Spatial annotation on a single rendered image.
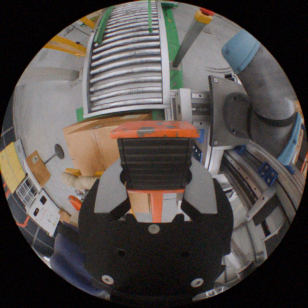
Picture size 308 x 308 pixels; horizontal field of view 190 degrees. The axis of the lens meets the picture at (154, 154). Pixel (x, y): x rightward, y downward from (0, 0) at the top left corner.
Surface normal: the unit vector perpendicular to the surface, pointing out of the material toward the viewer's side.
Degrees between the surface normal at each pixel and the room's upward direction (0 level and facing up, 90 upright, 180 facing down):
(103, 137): 0
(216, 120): 0
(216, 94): 0
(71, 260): 73
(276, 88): 53
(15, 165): 90
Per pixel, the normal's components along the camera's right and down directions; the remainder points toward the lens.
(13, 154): 0.99, -0.08
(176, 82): -0.03, 0.47
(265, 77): -0.61, 0.79
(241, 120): -0.92, 0.37
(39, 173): 0.88, -0.40
